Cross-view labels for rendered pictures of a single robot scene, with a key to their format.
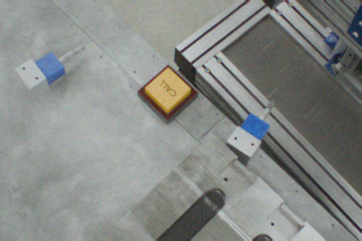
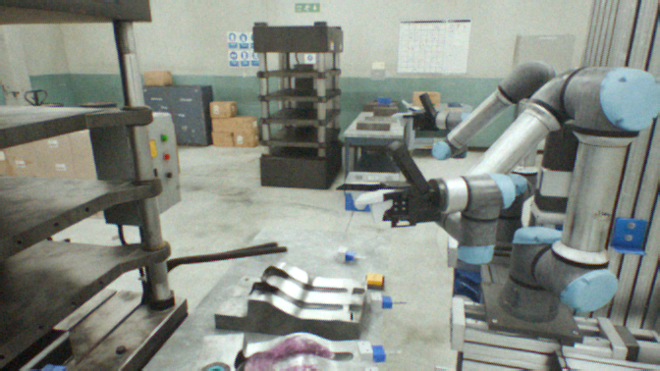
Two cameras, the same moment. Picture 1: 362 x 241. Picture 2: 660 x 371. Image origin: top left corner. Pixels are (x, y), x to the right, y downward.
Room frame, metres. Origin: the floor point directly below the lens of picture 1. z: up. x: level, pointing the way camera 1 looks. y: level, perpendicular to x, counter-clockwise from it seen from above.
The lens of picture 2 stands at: (-0.33, -1.22, 1.71)
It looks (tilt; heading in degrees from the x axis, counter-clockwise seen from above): 18 degrees down; 63
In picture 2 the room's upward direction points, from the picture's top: straight up
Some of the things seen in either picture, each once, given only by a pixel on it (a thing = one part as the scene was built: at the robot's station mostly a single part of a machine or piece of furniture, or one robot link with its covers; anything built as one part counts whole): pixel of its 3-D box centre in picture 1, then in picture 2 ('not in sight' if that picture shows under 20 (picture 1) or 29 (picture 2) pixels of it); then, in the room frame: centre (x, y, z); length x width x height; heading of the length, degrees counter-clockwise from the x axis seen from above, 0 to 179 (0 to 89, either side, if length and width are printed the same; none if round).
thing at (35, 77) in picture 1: (54, 65); (352, 256); (0.54, 0.25, 0.83); 0.13 x 0.05 x 0.05; 135
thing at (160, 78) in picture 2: not in sight; (158, 78); (0.48, 7.45, 1.26); 0.42 x 0.33 x 0.29; 142
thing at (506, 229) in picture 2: not in sight; (504, 222); (0.94, -0.20, 1.09); 0.15 x 0.15 x 0.10
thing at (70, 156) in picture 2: not in sight; (77, 166); (-0.80, 4.22, 0.47); 1.22 x 0.80 x 0.94; 146
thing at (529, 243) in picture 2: not in sight; (537, 253); (0.61, -0.58, 1.20); 0.13 x 0.12 x 0.14; 75
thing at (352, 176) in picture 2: not in sight; (372, 183); (2.18, 2.61, 0.28); 0.61 x 0.41 x 0.15; 142
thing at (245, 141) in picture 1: (256, 125); (388, 302); (0.47, -0.13, 0.83); 0.13 x 0.05 x 0.05; 153
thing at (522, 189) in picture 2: not in sight; (508, 193); (0.95, -0.20, 1.20); 0.13 x 0.12 x 0.14; 23
